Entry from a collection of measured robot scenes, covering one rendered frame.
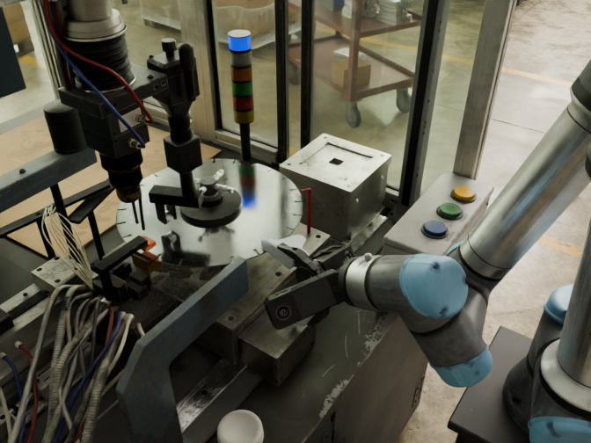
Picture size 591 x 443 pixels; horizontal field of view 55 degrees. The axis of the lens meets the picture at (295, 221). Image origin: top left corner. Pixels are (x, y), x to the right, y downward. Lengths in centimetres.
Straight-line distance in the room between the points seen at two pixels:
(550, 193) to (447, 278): 16
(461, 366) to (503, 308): 153
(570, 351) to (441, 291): 16
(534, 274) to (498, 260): 168
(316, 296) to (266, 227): 21
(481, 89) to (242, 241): 55
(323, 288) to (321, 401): 24
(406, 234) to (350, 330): 20
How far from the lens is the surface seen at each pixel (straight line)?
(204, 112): 162
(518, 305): 232
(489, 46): 114
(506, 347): 111
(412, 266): 70
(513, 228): 77
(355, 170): 123
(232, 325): 94
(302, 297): 80
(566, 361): 74
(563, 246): 268
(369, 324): 109
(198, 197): 92
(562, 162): 72
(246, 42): 119
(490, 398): 102
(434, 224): 107
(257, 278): 102
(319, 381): 99
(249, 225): 97
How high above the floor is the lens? 154
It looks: 37 degrees down
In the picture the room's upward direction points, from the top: straight up
